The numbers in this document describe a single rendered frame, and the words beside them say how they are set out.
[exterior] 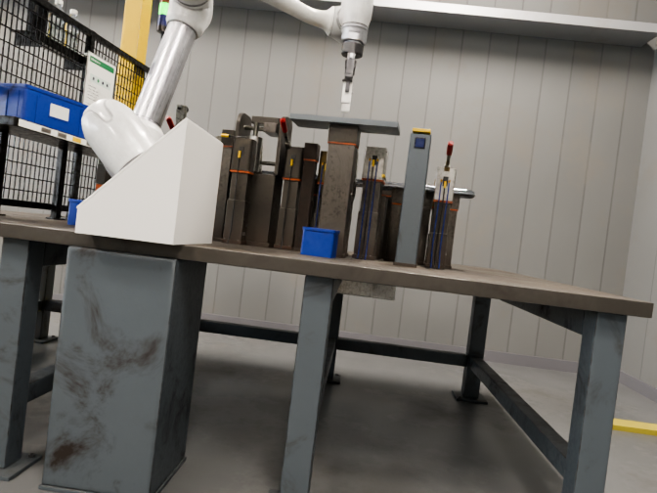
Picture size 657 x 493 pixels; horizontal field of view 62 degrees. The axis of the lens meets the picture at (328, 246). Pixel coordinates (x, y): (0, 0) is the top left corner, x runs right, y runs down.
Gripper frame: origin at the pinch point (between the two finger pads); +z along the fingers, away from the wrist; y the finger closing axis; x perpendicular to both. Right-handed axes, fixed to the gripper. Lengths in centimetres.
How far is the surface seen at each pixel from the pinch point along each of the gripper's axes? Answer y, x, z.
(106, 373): 45, -54, 89
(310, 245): 14, -6, 49
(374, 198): -11.7, 14.5, 29.9
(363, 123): 7.1, 6.6, 7.5
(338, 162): 2.7, 0.1, 20.7
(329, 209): 2.6, -1.0, 36.8
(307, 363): 42, -1, 81
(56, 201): -39, -116, 45
